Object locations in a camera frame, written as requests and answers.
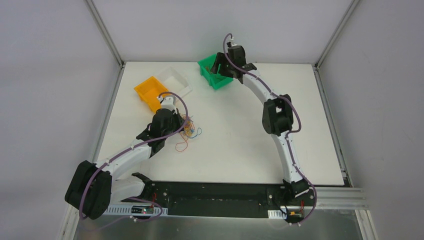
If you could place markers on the white translucent bin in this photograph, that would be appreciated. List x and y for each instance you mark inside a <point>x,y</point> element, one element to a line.
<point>174,81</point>

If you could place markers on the right white cable duct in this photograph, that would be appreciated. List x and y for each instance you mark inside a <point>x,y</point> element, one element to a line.
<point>277,214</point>

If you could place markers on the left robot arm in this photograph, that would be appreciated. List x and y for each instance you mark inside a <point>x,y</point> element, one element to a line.
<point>95,185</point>

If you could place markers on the right aluminium frame rail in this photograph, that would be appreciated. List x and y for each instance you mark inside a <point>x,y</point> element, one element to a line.
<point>337,32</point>

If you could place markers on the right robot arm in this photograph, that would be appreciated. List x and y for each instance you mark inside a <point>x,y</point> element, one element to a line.
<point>278,114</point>

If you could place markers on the yellow plastic bin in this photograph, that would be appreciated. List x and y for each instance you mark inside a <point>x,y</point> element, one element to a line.
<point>149,90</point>

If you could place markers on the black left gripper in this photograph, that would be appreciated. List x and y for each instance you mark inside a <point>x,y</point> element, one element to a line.
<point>180,120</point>

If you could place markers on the left aluminium frame rail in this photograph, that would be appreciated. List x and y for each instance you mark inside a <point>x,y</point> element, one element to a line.
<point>91,6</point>

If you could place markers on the white cable duct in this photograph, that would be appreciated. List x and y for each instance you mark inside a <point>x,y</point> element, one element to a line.
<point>277,214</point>
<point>139,210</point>

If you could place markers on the left white cable duct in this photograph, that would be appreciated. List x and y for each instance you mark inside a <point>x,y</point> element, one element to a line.
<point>139,210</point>

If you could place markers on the aluminium frame rail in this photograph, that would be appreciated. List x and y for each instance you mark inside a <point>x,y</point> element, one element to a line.
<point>91,6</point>
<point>337,32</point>

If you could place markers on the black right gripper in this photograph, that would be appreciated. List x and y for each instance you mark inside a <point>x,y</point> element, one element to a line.
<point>219,66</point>

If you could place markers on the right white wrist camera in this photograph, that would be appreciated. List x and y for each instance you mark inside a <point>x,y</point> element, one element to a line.
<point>232,42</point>

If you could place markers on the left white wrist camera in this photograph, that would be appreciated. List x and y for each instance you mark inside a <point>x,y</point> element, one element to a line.
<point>168,102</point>

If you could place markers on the green plastic bin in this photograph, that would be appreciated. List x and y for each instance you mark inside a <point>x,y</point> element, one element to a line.
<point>214,80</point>

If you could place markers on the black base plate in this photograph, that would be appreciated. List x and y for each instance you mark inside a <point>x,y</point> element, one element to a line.
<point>225,200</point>

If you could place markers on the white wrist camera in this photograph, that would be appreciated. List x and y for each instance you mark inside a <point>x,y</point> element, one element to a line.
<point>168,102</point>
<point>232,42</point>

